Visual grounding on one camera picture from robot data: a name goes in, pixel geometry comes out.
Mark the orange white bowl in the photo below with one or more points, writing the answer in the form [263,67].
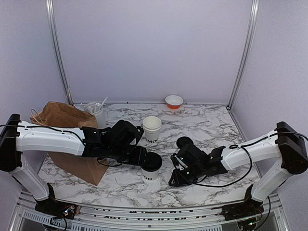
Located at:
[173,101]

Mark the left corner aluminium post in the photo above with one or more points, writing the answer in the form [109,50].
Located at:
[57,51]

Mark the white container with sachets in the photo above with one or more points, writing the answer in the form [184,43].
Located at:
[96,109]

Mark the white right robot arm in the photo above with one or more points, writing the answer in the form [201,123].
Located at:
[284,144]

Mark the front aluminium rail frame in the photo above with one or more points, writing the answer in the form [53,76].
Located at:
[109,218]

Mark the single white paper cup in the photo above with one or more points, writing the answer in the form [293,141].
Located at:
[150,175]

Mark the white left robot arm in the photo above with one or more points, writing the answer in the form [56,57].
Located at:
[119,143]

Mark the black coffee cup lid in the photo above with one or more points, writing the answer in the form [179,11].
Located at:
[152,162]

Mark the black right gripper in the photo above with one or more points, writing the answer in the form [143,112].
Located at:
[178,182]

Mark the right corner aluminium post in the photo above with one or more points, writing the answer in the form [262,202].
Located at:
[247,48]

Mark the corner aluminium post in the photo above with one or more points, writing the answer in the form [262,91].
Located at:
[247,48]
[57,51]

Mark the white paper cups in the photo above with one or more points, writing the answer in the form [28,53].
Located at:
[152,126]

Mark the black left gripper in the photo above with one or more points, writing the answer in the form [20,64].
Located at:
[139,158]

